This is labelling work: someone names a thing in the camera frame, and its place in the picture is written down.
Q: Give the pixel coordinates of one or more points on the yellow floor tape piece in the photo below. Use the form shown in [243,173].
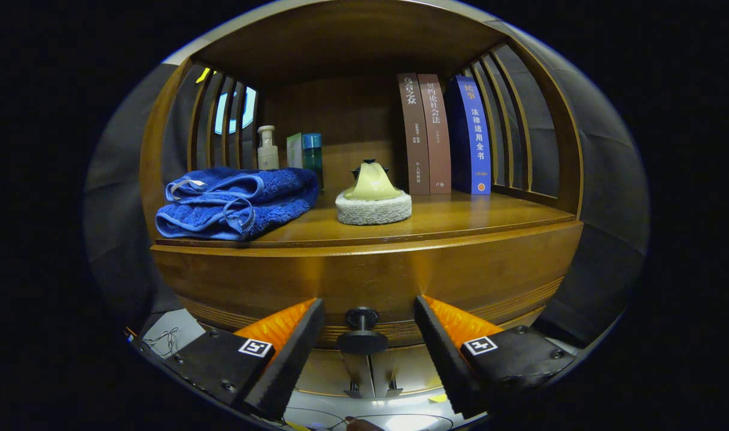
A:
[438,398]

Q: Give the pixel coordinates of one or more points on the blue lidded teacup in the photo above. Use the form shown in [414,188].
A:
[368,161]

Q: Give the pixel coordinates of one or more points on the yellow scrubber with white pad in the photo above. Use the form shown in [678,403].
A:
[373,209]

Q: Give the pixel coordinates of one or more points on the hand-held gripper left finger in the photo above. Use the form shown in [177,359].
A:
[292,359]

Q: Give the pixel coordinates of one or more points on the teal bottle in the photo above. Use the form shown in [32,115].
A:
[312,155]

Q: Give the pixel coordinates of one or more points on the white pump bottle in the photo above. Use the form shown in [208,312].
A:
[267,155]

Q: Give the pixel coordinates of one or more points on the wooden cabinet door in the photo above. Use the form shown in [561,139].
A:
[325,374]
[409,371]

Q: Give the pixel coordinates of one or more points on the wooden countertop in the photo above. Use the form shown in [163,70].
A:
[460,212]

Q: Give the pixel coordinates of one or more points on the dark brown book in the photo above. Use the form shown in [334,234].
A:
[415,137]

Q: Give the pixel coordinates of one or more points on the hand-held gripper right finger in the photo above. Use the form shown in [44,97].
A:
[445,359]

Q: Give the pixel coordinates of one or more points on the blue book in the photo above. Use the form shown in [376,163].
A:
[478,137]

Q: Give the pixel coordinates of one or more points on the blue folded towel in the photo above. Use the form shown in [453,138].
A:
[233,203]

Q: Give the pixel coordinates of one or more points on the white and green tube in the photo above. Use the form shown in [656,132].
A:
[294,152]

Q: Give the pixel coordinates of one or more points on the wooden drawer with black knob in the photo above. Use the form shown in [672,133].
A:
[364,275]

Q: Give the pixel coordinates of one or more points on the reddish brown book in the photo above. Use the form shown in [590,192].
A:
[436,137]

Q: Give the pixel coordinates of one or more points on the wooden cabinet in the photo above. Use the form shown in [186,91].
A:
[340,48]

